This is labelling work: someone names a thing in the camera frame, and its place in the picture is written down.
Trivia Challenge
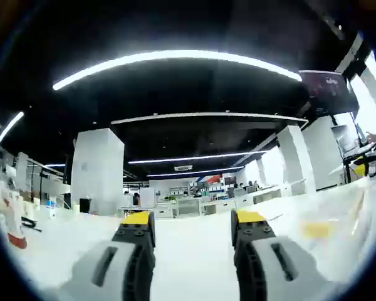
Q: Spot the white red bottle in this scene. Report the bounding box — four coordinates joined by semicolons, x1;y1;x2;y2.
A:
0;180;28;250

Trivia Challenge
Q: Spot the black equipment stand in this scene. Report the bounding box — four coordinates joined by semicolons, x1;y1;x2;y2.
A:
343;144;376;184

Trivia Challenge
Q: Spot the dark hanging banner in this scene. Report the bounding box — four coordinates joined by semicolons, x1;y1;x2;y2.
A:
299;70;361;119

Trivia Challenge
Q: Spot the clear plastic storage box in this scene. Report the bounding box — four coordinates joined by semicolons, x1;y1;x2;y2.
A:
264;175;376;280

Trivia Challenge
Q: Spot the white ceiling light strip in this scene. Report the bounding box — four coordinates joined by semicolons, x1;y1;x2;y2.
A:
111;112;310;126
128;150;269;164
146;166;245;177
0;111;25;145
52;50;303;92

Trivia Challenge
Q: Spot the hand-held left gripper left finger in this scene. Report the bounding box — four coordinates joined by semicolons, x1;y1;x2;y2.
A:
58;211;156;301

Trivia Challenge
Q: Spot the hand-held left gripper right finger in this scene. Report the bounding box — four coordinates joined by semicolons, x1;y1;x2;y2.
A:
231;209;336;301

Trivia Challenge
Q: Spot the yellow plastic latch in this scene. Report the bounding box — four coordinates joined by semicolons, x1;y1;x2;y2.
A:
302;221;333;239

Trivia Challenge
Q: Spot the black tool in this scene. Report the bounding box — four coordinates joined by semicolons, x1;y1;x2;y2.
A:
21;216;42;233

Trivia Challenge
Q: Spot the white office counter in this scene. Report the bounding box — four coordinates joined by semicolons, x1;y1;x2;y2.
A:
122;184;289;219

